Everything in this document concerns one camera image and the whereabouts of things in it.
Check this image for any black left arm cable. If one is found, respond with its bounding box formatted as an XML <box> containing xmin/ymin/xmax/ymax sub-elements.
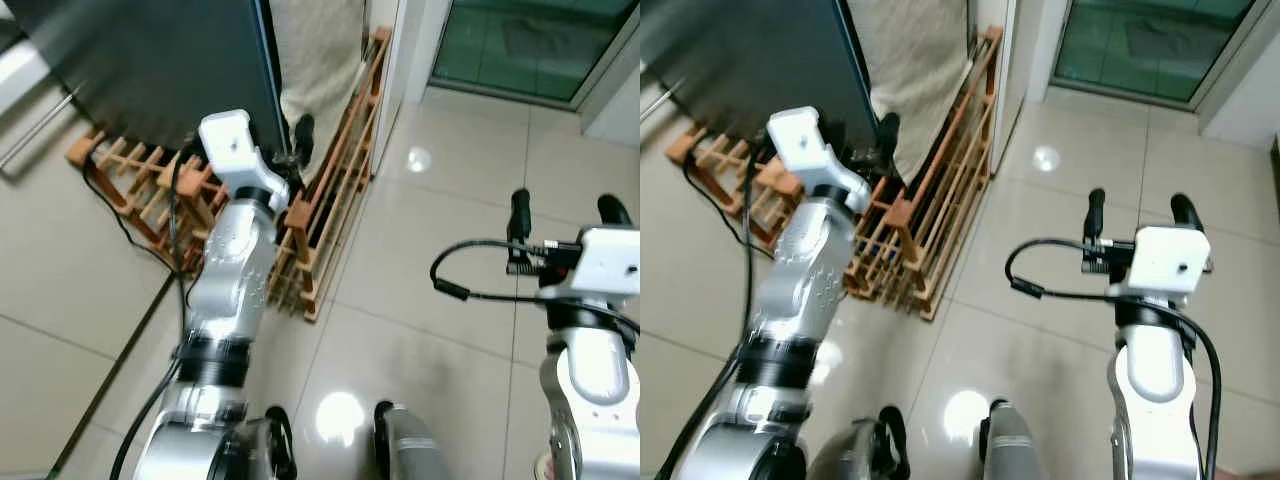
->
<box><xmin>108</xmin><ymin>140</ymin><xmax>206</xmax><ymax>480</ymax></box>
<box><xmin>660</xmin><ymin>150</ymin><xmax>771</xmax><ymax>480</ymax></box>

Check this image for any robot left leg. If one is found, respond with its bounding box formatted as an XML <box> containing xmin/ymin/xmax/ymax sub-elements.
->
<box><xmin>805</xmin><ymin>405</ymin><xmax>911</xmax><ymax>480</ymax></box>
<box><xmin>235</xmin><ymin>405</ymin><xmax>298</xmax><ymax>480</ymax></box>

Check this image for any wooden wine rack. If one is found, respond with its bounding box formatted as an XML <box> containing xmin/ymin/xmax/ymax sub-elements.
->
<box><xmin>668</xmin><ymin>25</ymin><xmax>1004</xmax><ymax>321</ymax></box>
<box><xmin>65</xmin><ymin>25</ymin><xmax>393</xmax><ymax>323</ymax></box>

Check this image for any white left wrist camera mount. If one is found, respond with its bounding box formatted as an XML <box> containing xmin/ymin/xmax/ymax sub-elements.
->
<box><xmin>767</xmin><ymin>107</ymin><xmax>871</xmax><ymax>213</ymax></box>
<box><xmin>197</xmin><ymin>110</ymin><xmax>291</xmax><ymax>201</ymax></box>

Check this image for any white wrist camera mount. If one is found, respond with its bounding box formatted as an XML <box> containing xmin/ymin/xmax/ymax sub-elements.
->
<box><xmin>767</xmin><ymin>107</ymin><xmax>871</xmax><ymax>213</ymax></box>
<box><xmin>537</xmin><ymin>226</ymin><xmax>641</xmax><ymax>301</ymax></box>
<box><xmin>197</xmin><ymin>110</ymin><xmax>291</xmax><ymax>201</ymax></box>
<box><xmin>1118</xmin><ymin>226</ymin><xmax>1214</xmax><ymax>306</ymax></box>

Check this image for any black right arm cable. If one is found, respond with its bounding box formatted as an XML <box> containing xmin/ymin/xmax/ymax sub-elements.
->
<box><xmin>1005</xmin><ymin>238</ymin><xmax>1223</xmax><ymax>480</ymax></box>
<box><xmin>430</xmin><ymin>238</ymin><xmax>641</xmax><ymax>336</ymax></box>

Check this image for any robot right leg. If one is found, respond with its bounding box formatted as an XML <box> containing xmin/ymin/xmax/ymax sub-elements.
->
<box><xmin>980</xmin><ymin>398</ymin><xmax>1046</xmax><ymax>480</ymax></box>
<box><xmin>375</xmin><ymin>400</ymin><xmax>451</xmax><ymax>480</ymax></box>

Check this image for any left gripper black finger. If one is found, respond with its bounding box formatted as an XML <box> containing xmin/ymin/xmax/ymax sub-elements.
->
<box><xmin>876</xmin><ymin>112</ymin><xmax>902</xmax><ymax>166</ymax></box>
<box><xmin>288</xmin><ymin>113</ymin><xmax>316</xmax><ymax>169</ymax></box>

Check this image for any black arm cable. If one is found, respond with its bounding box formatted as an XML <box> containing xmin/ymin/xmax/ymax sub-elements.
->
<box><xmin>660</xmin><ymin>150</ymin><xmax>771</xmax><ymax>480</ymax></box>
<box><xmin>430</xmin><ymin>238</ymin><xmax>641</xmax><ymax>336</ymax></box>
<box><xmin>108</xmin><ymin>140</ymin><xmax>206</xmax><ymax>480</ymax></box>
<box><xmin>1005</xmin><ymin>238</ymin><xmax>1223</xmax><ymax>480</ymax></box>

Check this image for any cream ribbed fabric cover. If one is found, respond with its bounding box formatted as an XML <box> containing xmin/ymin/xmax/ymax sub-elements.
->
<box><xmin>845</xmin><ymin>0</ymin><xmax>976</xmax><ymax>186</ymax></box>
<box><xmin>268</xmin><ymin>0</ymin><xmax>369</xmax><ymax>181</ymax></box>

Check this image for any glass sliding door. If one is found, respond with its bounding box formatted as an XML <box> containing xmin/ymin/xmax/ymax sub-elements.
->
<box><xmin>1045</xmin><ymin>0</ymin><xmax>1280</xmax><ymax>113</ymax></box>
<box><xmin>430</xmin><ymin>0</ymin><xmax>641</xmax><ymax>109</ymax></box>

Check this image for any black power cable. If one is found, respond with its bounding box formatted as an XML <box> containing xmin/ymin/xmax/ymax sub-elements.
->
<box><xmin>683</xmin><ymin>160</ymin><xmax>771</xmax><ymax>266</ymax></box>
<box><xmin>80</xmin><ymin>165</ymin><xmax>191</xmax><ymax>301</ymax></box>

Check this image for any black mini fridge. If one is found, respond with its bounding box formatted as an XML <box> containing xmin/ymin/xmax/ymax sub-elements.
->
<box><xmin>640</xmin><ymin>0</ymin><xmax>881</xmax><ymax>161</ymax></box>
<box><xmin>0</xmin><ymin>0</ymin><xmax>291</xmax><ymax>161</ymax></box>

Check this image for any robot leg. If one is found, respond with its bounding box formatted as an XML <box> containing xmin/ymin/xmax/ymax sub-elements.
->
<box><xmin>805</xmin><ymin>405</ymin><xmax>911</xmax><ymax>480</ymax></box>
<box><xmin>235</xmin><ymin>405</ymin><xmax>298</xmax><ymax>480</ymax></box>
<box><xmin>980</xmin><ymin>398</ymin><xmax>1046</xmax><ymax>480</ymax></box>
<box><xmin>375</xmin><ymin>400</ymin><xmax>451</xmax><ymax>480</ymax></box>

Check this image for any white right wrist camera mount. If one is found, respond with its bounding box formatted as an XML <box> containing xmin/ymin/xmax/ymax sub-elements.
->
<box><xmin>537</xmin><ymin>226</ymin><xmax>641</xmax><ymax>301</ymax></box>
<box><xmin>1118</xmin><ymin>226</ymin><xmax>1214</xmax><ymax>306</ymax></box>

